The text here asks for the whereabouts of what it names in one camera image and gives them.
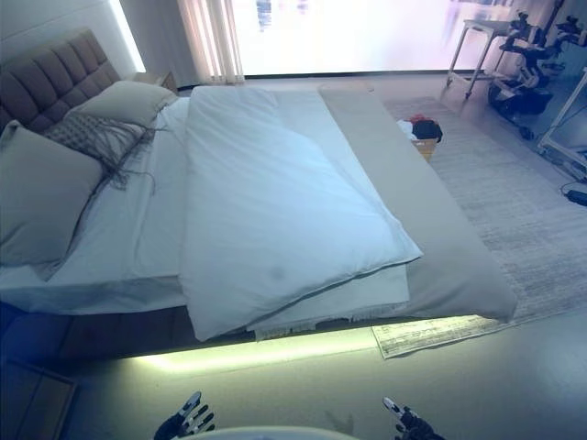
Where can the white metal table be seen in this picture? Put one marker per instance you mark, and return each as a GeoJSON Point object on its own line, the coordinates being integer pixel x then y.
{"type": "Point", "coordinates": [477, 27]}

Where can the brown tufted headboard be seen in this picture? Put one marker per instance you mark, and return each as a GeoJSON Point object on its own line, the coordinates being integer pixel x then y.
{"type": "Point", "coordinates": [50, 78]}

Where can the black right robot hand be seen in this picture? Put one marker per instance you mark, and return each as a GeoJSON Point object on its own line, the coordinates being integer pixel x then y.
{"type": "Point", "coordinates": [413, 426]}

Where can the white duvet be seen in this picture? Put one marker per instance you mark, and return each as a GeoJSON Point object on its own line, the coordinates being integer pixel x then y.
{"type": "Point", "coordinates": [275, 192]}

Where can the beige bed runner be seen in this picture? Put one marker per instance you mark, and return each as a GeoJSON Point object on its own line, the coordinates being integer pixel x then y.
{"type": "Point", "coordinates": [413, 192]}

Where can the brown wooden bedside cabinet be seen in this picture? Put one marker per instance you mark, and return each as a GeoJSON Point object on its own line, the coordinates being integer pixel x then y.
{"type": "Point", "coordinates": [32, 403]}

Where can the cardboard box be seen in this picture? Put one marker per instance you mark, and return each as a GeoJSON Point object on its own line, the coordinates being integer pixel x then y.
{"type": "Point", "coordinates": [424, 149]}

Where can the large beige pillow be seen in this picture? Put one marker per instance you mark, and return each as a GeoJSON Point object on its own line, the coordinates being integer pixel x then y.
{"type": "Point", "coordinates": [41, 197]}

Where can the light wooden nightstand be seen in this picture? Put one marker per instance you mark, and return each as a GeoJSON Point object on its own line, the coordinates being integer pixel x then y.
{"type": "Point", "coordinates": [158, 81]}

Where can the black power adapter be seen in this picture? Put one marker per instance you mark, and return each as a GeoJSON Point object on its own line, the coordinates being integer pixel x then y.
{"type": "Point", "coordinates": [577, 196]}

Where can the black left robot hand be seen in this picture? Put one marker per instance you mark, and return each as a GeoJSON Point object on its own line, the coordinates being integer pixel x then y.
{"type": "Point", "coordinates": [185, 424]}

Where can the brown bed frame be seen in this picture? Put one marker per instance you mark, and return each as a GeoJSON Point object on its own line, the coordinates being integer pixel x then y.
{"type": "Point", "coordinates": [114, 330]}

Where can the grey patterned rug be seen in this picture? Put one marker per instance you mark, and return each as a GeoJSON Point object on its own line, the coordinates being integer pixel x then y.
{"type": "Point", "coordinates": [504, 220]}

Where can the grey fringed knit cushion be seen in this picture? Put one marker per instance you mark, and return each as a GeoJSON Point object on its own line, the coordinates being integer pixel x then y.
{"type": "Point", "coordinates": [91, 133]}

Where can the black garment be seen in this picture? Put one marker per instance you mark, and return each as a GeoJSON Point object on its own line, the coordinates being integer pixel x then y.
{"type": "Point", "coordinates": [427, 129]}

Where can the white garment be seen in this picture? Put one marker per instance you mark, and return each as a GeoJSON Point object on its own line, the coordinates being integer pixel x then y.
{"type": "Point", "coordinates": [405, 127]}

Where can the white metal rack frame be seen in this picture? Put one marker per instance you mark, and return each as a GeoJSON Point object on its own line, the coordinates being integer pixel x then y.
{"type": "Point", "coordinates": [561, 137]}

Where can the small beige pillow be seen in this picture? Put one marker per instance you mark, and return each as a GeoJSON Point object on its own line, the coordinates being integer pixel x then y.
{"type": "Point", "coordinates": [124, 101]}

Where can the red garment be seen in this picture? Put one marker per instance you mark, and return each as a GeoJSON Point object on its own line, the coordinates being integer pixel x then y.
{"type": "Point", "coordinates": [418, 118]}

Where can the black wheeled robot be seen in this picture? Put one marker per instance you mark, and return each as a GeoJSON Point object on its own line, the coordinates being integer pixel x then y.
{"type": "Point", "coordinates": [523, 91]}

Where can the white bed sheet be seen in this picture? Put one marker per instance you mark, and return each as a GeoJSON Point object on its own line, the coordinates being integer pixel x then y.
{"type": "Point", "coordinates": [137, 238]}

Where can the beige curtain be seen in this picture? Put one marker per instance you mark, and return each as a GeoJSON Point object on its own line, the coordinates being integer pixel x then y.
{"type": "Point", "coordinates": [208, 36]}

